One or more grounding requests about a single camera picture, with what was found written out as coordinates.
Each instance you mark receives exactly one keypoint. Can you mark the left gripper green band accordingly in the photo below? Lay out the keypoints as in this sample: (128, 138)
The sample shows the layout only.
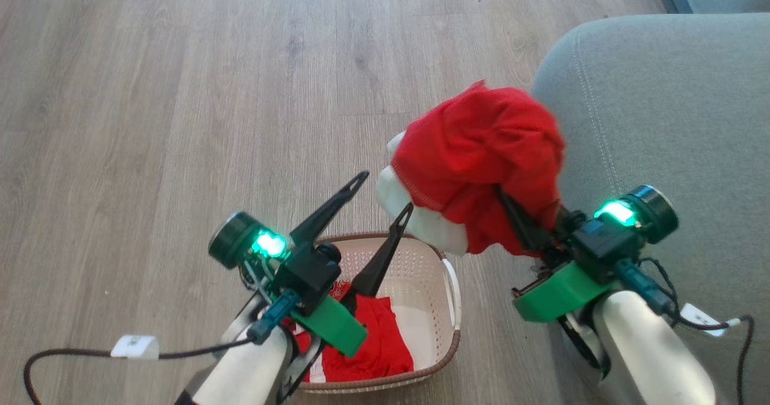
(231, 239)

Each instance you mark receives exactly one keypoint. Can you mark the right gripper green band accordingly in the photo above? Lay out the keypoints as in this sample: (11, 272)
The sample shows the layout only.
(652, 212)

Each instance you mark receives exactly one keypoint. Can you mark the red garment with white trim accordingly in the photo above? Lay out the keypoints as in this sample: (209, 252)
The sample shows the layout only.
(481, 146)

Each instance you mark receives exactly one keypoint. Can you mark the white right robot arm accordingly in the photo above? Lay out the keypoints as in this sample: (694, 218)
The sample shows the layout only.
(643, 351)

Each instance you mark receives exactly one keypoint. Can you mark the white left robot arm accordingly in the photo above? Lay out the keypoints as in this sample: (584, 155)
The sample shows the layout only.
(252, 375)

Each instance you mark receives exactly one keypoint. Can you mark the beige perforated laundry basket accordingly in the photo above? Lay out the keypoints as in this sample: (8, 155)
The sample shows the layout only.
(421, 266)

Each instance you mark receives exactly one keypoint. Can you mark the red clothing with white print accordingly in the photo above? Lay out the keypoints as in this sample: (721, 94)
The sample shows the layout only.
(379, 345)

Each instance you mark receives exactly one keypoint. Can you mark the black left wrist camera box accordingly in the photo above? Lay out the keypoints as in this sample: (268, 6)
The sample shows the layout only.
(307, 275)

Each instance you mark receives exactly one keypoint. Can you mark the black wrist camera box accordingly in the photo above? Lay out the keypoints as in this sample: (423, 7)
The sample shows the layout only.
(601, 242)
(307, 275)

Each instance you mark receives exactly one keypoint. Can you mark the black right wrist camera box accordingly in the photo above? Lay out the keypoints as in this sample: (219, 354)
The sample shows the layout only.
(601, 242)

